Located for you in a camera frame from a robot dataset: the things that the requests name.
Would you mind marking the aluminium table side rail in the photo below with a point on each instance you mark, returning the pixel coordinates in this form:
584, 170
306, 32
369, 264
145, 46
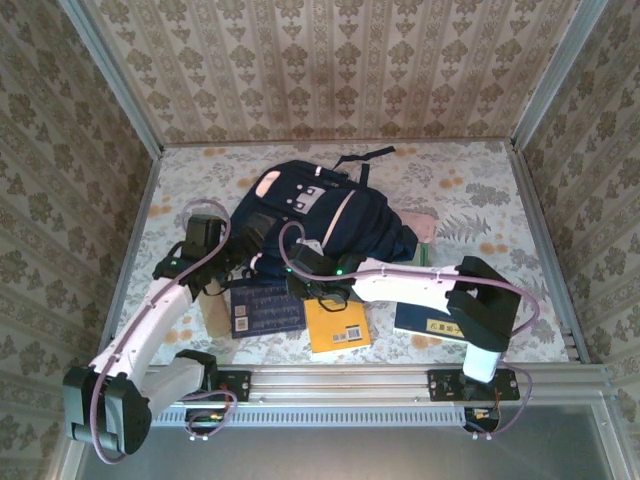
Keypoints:
132, 250
526, 175

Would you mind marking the pink pencil case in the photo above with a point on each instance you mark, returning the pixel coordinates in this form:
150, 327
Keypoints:
422, 225

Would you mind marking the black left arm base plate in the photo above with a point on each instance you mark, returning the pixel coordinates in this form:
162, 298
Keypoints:
240, 385

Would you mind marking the navy book with QR codes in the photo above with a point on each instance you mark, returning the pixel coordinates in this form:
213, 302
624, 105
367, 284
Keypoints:
265, 315

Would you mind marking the aluminium upright frame post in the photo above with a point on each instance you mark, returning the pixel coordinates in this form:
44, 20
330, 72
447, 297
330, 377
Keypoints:
556, 75
114, 75

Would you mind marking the floral table cover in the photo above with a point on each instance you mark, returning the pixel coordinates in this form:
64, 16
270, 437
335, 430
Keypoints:
475, 165

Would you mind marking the aluminium mounting rail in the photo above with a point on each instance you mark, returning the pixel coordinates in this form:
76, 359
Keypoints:
340, 382

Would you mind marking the navy backpack with pink trim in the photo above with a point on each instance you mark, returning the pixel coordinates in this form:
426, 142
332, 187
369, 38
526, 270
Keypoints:
360, 220

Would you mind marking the green notebook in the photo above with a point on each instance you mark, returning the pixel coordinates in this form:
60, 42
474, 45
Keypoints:
424, 255

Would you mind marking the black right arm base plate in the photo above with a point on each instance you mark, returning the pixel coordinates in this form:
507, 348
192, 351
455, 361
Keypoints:
442, 385

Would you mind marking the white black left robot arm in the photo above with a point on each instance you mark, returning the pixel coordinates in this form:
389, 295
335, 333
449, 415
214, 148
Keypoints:
170, 315

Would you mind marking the navy book with yellow label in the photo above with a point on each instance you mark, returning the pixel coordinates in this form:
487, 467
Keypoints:
415, 320

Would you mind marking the grey metal panel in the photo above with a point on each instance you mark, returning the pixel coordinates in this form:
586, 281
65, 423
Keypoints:
325, 455

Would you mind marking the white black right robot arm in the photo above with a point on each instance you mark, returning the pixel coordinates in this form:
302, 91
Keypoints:
400, 292

